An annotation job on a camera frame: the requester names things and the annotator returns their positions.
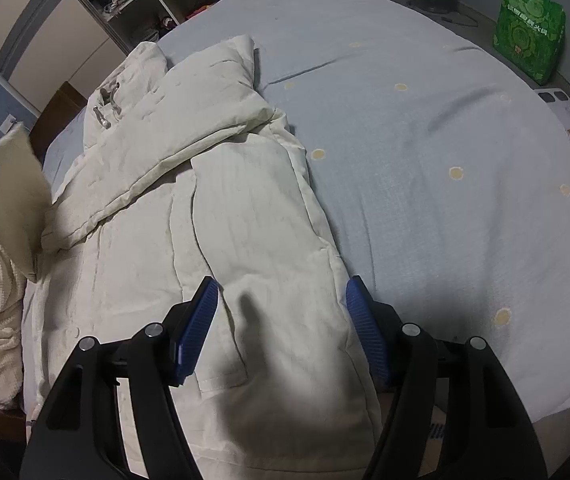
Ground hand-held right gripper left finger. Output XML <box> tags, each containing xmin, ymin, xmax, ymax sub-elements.
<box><xmin>19</xmin><ymin>276</ymin><xmax>220</xmax><ymax>480</ymax></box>

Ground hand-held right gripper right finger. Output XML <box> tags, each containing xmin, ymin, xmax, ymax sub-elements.
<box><xmin>345</xmin><ymin>275</ymin><xmax>548</xmax><ymax>480</ymax></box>

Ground cream padded jacket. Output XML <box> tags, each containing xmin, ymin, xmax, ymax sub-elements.
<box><xmin>0</xmin><ymin>35</ymin><xmax>384</xmax><ymax>480</ymax></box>

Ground brown wooden headboard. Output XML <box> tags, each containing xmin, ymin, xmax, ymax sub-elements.
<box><xmin>30</xmin><ymin>81</ymin><xmax>90</xmax><ymax>162</ymax></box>

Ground cardboard box with blue print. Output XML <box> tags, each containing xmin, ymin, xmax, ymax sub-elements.
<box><xmin>427</xmin><ymin>400</ymin><xmax>450</xmax><ymax>466</ymax></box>

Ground wardrobe with sliding door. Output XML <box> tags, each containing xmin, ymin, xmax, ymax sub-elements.
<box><xmin>0</xmin><ymin>0</ymin><xmax>132</xmax><ymax>117</ymax></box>

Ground bed with grey-blue dotted sheet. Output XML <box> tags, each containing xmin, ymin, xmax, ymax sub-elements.
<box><xmin>20</xmin><ymin>0</ymin><xmax>570</xmax><ymax>480</ymax></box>

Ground white flat box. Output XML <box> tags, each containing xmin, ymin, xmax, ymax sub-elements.
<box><xmin>535</xmin><ymin>87</ymin><xmax>570</xmax><ymax>143</ymax></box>

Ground green patterned shopping bag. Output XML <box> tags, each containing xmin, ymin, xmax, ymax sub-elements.
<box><xmin>493</xmin><ymin>0</ymin><xmax>568</xmax><ymax>86</ymax></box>

